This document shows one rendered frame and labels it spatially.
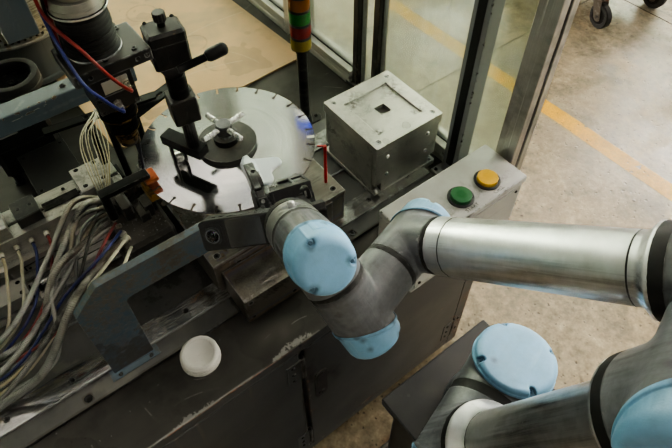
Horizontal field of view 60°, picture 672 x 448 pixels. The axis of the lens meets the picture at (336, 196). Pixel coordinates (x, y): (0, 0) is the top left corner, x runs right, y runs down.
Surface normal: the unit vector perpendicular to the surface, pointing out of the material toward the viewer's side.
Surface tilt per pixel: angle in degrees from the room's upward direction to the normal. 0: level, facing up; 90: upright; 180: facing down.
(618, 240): 34
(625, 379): 72
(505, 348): 8
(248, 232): 58
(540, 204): 0
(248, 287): 0
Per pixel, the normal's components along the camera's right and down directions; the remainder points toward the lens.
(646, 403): -0.73, -0.68
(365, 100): 0.00, -0.64
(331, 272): 0.31, 0.23
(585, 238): -0.51, -0.71
